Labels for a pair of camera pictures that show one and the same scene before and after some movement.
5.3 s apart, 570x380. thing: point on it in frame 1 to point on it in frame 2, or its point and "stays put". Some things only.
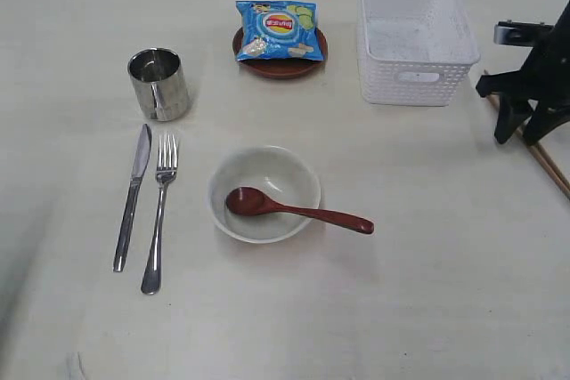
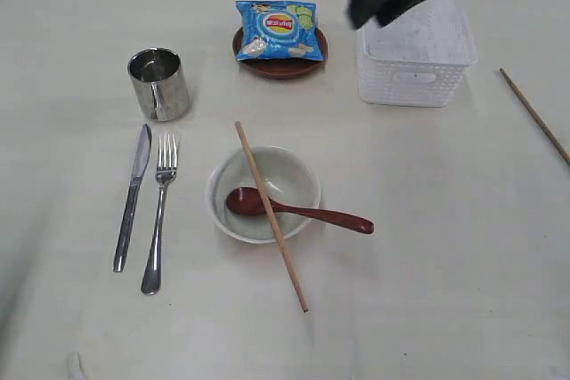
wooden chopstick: [533, 152] to [240, 126]
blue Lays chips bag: [280, 29] stays put
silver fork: [166, 175] stays put
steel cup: [158, 84] stays put
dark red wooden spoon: [249, 201] stays put
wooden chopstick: [552, 163] to [538, 118]
